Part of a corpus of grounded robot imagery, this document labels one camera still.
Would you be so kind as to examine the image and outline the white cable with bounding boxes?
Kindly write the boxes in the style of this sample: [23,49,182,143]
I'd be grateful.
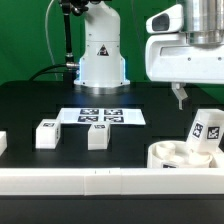
[44,0,59,81]

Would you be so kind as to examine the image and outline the black camera stand pole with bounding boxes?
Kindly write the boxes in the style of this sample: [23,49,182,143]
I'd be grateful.
[60,0,75,85]

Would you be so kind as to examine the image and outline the white round stool seat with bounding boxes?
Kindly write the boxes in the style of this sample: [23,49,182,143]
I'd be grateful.
[147,141,224,169]

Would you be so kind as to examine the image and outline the black cable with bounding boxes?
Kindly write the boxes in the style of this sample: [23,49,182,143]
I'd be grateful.
[29,64,69,82]

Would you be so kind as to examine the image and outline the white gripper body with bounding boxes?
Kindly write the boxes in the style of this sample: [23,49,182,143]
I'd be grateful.
[145,33,224,84]

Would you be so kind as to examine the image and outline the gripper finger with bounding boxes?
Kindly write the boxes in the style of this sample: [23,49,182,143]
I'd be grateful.
[171,83,186,110]

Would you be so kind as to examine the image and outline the white fence wall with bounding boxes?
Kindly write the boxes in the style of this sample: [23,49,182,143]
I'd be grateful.
[0,131,7,156]
[0,168,224,196]

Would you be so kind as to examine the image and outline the white front fence wall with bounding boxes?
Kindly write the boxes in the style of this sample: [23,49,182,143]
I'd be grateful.
[0,168,224,196]

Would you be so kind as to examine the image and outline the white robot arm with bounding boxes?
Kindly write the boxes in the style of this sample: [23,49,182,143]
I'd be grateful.
[74,0,224,102]

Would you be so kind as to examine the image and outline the white sheet with tags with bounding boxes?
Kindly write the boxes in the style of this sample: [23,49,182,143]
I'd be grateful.
[57,108,146,125]

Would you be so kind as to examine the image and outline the white left fence wall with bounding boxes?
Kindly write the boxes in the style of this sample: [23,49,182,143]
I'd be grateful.
[0,131,7,156]

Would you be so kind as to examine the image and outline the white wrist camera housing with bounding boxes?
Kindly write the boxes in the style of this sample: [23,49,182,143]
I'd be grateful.
[146,4,184,34]

